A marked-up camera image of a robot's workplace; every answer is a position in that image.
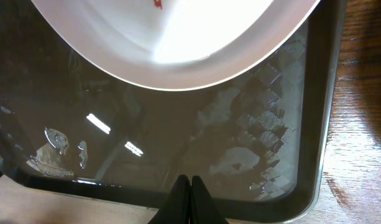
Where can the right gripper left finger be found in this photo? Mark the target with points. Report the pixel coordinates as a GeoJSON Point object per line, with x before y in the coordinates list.
{"type": "Point", "coordinates": [175, 209]}

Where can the pink plate with red stain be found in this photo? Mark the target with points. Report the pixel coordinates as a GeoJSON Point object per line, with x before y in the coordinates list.
{"type": "Point", "coordinates": [175, 45]}

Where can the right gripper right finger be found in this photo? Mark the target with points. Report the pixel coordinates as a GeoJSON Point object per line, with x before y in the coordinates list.
{"type": "Point", "coordinates": [202, 207]}

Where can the large brown serving tray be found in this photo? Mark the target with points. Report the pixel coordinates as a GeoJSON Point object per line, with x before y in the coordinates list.
{"type": "Point", "coordinates": [257, 141]}

